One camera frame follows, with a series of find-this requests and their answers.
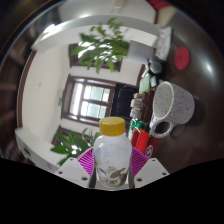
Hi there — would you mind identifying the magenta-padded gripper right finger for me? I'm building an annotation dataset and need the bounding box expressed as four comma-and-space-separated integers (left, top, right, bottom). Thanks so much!
128, 147, 170, 190

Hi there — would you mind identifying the large plant in white pot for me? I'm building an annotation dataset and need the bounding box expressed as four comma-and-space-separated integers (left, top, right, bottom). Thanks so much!
70, 17, 158, 74

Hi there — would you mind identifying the white printed magazine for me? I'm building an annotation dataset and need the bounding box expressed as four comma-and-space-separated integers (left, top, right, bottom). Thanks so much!
154, 25, 174, 62

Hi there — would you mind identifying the round grey object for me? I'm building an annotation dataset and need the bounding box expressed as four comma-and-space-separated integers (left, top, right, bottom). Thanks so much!
148, 60, 163, 75

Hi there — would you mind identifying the red carpeted staircase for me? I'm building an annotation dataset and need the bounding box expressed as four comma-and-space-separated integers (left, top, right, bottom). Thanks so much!
147, 0, 170, 10

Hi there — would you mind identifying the flat round red coaster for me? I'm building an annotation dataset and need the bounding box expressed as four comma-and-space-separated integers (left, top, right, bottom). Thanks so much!
174, 46, 191, 71

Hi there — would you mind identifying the small plant in white pot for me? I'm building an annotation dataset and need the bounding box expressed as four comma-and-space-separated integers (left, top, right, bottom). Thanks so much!
49, 128, 103, 167

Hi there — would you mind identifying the white speckled mug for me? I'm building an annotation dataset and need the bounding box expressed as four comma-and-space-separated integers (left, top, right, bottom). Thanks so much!
148, 80, 196, 139

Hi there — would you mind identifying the dark wooden glazed door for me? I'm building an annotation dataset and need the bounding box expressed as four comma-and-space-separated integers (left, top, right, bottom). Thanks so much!
61, 75, 117, 127

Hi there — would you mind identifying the tray of wrapped snacks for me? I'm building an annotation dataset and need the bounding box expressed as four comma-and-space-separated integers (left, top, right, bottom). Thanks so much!
129, 92, 147, 119

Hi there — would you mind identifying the green booklet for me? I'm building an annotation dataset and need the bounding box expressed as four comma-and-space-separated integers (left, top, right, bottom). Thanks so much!
138, 73, 153, 94

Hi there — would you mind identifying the round colourful sticker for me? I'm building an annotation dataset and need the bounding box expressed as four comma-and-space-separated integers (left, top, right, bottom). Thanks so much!
144, 144, 154, 158

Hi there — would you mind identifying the yellow-capped clear drink bottle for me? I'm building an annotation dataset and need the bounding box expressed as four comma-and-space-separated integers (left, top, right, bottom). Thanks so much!
92, 116, 133, 190

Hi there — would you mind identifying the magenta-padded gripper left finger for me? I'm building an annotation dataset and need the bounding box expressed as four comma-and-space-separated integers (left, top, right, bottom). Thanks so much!
54, 147, 98, 190

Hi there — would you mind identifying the green package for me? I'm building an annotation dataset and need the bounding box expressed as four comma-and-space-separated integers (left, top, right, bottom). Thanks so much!
128, 118, 148, 133

